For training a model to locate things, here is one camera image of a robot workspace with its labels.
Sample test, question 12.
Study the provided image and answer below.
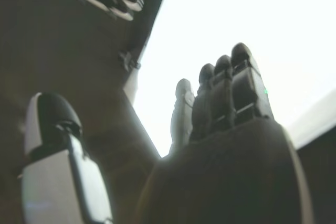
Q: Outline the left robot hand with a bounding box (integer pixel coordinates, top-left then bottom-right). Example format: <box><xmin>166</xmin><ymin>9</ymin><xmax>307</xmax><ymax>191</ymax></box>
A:
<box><xmin>17</xmin><ymin>41</ymin><xmax>314</xmax><ymax>224</ymax></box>

